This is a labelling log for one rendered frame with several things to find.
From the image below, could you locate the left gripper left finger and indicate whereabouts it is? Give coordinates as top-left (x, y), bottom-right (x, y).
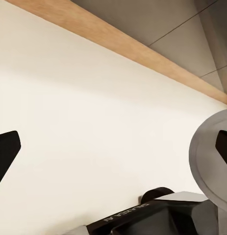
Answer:
top-left (0, 130), bottom-right (21, 182)

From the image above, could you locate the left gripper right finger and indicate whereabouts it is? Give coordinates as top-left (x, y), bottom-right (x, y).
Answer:
top-left (215, 130), bottom-right (227, 164)

